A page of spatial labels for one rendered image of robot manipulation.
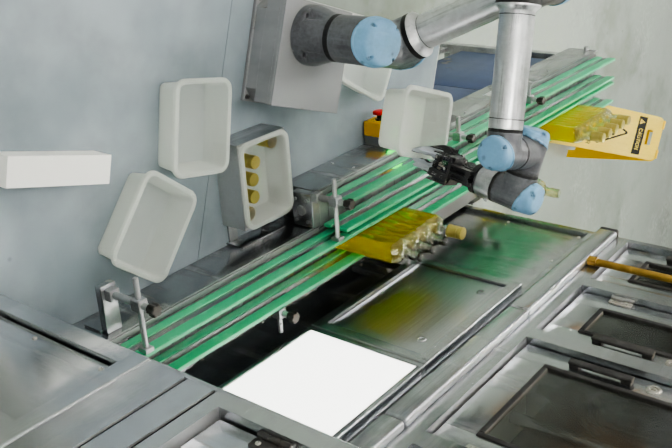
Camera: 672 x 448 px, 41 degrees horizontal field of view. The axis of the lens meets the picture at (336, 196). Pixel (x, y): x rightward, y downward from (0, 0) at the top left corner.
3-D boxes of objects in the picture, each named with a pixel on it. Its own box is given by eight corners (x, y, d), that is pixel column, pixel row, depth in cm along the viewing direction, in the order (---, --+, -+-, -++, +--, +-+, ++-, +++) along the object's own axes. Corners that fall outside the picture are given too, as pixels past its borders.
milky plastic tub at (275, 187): (223, 226, 226) (249, 233, 221) (213, 141, 218) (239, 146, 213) (270, 203, 238) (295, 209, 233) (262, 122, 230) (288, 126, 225)
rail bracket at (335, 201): (313, 236, 234) (351, 246, 227) (308, 175, 228) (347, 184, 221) (320, 232, 236) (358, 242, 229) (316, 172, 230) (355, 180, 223)
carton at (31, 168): (-11, 151, 172) (7, 156, 168) (93, 150, 191) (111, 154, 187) (-12, 183, 172) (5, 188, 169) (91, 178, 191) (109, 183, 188)
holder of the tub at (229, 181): (225, 244, 228) (247, 251, 224) (213, 141, 218) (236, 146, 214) (270, 221, 240) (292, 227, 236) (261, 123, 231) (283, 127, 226)
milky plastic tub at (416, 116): (378, 80, 219) (408, 83, 214) (426, 91, 237) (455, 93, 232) (368, 151, 220) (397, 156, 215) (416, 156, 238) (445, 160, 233)
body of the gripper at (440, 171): (432, 148, 214) (474, 164, 207) (450, 148, 221) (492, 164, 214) (423, 178, 216) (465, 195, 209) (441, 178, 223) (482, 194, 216)
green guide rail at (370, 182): (321, 200, 234) (346, 206, 230) (321, 197, 234) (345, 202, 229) (596, 58, 360) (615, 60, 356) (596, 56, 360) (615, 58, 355)
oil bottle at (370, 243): (334, 248, 243) (399, 266, 231) (332, 229, 241) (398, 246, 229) (346, 241, 247) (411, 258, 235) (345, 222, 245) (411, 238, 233)
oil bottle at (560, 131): (524, 136, 323) (600, 147, 306) (525, 121, 321) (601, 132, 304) (532, 132, 327) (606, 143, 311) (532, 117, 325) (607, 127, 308)
